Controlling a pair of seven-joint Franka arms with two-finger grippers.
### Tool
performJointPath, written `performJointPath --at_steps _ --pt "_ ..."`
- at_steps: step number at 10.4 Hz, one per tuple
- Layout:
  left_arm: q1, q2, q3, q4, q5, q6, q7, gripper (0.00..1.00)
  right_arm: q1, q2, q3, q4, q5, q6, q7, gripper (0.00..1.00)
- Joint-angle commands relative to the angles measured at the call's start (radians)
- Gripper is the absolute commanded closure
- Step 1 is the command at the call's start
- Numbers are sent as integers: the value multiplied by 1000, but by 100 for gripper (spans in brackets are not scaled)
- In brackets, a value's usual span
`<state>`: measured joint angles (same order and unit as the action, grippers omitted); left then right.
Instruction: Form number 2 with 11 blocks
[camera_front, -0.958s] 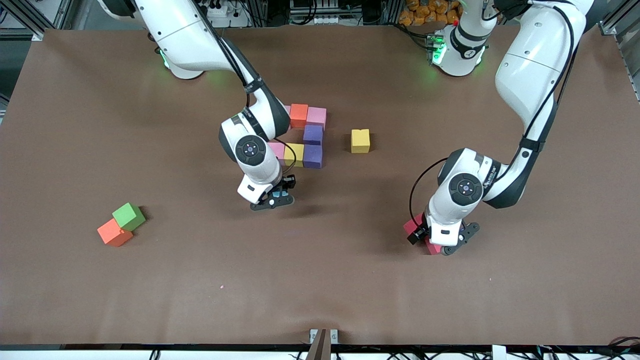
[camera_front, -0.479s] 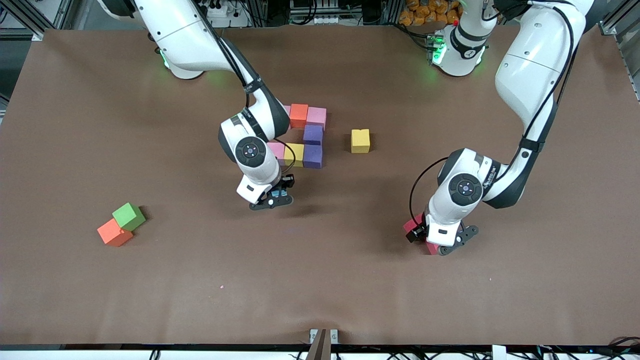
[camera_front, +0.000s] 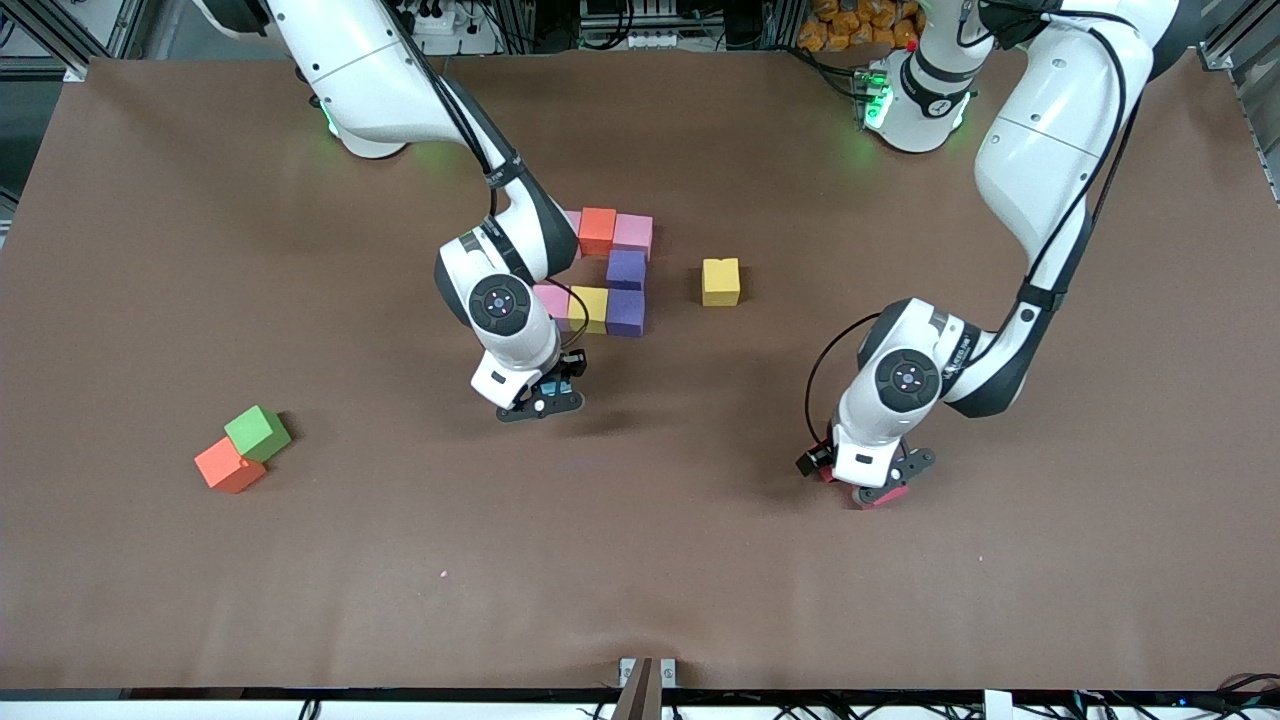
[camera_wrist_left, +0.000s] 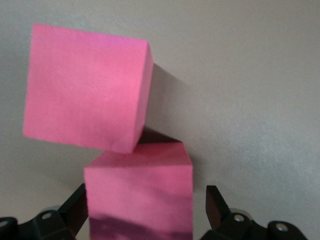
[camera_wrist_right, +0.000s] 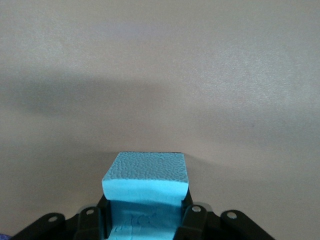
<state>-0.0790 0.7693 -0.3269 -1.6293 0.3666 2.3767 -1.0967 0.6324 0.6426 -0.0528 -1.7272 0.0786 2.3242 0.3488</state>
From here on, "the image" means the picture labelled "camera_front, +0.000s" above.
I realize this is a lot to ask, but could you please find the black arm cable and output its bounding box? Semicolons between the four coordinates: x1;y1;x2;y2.
395;0;591;353
805;10;1141;446

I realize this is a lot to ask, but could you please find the brown table cover sheet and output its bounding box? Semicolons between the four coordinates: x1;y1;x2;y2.
0;48;1280;693

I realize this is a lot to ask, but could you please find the green foam block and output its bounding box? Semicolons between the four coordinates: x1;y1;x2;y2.
223;404;293;463

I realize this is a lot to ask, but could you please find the yellow foam block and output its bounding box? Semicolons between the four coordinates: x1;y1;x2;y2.
701;257;742;308
568;286;609;335

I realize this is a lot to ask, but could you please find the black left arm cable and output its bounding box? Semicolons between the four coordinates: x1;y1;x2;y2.
805;10;1141;446

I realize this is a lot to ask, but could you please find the brown tapered post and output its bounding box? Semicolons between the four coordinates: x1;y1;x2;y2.
612;657;656;720

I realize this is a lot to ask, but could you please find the white power strip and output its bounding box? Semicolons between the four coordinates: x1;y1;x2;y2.
585;30;701;53
400;0;501;56

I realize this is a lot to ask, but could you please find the pile of orange objects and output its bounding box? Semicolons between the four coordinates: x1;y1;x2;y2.
795;0;926;53

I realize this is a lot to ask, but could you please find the orange foam block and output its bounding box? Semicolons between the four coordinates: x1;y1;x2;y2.
194;436;268;495
579;207;617;257

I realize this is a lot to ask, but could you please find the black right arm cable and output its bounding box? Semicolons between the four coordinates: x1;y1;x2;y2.
395;0;591;353

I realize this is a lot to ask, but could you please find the grey metal bracket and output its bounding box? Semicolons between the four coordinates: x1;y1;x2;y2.
618;657;678;689

